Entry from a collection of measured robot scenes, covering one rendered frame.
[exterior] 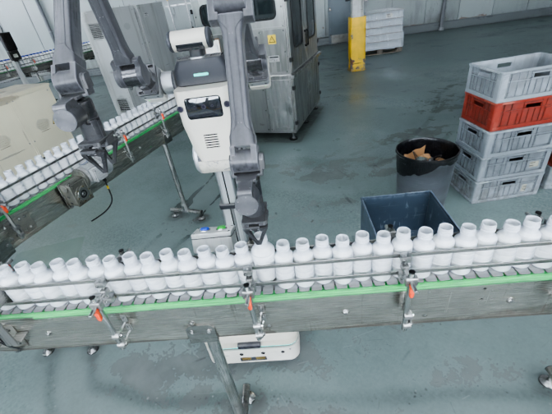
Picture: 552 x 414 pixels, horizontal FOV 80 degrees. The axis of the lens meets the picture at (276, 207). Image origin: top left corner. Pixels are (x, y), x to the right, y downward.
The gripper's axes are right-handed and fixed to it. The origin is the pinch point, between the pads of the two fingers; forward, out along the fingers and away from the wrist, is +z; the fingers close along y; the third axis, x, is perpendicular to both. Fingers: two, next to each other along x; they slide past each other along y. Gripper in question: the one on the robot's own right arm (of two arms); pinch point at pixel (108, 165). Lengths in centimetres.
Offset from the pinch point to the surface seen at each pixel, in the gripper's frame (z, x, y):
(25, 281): 28.0, -30.6, 17.5
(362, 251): 27, 73, 18
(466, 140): 88, 205, -180
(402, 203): 50, 104, -37
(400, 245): 27, 84, 17
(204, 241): 29.8, 23.3, 2.9
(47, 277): 27.6, -23.7, 16.9
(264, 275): 33, 44, 18
